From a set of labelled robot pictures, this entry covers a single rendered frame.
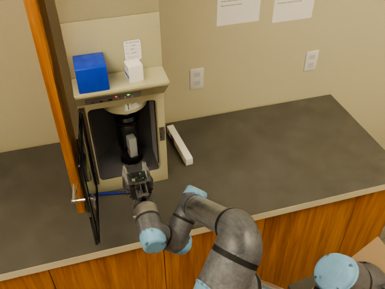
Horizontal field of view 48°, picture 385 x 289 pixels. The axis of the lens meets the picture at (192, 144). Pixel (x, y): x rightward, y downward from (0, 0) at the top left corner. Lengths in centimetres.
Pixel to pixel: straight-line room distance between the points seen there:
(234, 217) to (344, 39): 158
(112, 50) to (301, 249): 130
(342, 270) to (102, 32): 103
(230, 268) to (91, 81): 76
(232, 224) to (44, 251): 92
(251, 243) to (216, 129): 125
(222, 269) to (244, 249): 7
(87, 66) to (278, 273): 142
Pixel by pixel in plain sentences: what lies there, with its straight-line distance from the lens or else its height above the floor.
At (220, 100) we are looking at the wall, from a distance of 229.
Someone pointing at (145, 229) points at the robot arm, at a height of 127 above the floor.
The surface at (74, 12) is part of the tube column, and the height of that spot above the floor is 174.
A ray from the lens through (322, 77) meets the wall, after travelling 251.
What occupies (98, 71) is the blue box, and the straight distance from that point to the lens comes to 142.
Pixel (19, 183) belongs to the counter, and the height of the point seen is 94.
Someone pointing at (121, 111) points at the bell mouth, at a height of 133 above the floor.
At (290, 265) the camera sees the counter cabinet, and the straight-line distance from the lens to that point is 229.
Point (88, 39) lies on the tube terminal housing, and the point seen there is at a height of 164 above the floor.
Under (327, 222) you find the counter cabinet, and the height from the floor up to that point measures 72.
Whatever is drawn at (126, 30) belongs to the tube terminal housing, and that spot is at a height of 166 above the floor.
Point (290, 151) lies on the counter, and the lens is 211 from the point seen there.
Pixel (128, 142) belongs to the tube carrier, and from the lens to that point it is 182.
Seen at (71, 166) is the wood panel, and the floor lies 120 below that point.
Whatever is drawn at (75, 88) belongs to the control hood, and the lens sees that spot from 150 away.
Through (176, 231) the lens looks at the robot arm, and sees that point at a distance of 137.
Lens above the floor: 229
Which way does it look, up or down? 40 degrees down
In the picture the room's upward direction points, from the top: straight up
